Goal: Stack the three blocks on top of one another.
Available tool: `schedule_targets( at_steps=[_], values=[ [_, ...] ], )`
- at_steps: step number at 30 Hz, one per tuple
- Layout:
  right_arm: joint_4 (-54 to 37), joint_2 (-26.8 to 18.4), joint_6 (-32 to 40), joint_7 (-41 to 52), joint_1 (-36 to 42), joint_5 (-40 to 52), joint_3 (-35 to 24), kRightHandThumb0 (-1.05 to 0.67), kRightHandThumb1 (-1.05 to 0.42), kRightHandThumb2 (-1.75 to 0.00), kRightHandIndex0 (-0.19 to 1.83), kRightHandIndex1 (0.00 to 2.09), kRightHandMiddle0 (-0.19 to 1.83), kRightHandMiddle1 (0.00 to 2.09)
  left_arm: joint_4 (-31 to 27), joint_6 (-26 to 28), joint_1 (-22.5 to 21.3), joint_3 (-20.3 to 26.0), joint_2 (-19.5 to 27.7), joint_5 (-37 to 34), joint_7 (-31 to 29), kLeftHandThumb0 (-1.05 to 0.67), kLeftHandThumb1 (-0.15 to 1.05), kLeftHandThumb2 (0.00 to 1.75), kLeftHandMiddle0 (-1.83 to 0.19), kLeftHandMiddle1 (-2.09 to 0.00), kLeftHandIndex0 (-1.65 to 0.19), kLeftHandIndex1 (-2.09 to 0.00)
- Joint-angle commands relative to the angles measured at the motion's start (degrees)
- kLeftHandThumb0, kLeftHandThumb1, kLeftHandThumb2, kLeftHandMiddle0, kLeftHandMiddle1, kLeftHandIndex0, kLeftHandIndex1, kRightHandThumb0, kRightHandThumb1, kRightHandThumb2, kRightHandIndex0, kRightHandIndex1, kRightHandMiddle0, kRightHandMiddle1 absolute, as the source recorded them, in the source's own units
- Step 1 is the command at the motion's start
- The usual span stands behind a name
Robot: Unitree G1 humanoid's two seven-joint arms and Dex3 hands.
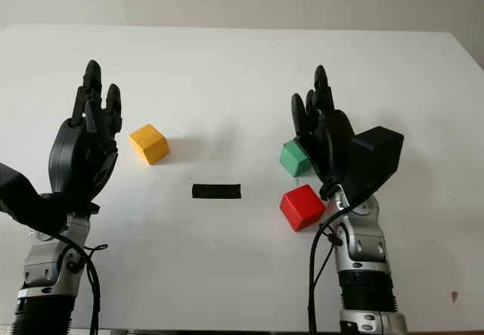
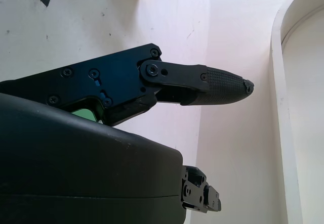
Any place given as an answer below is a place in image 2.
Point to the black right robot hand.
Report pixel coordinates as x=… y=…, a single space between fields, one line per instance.
x=76 y=163

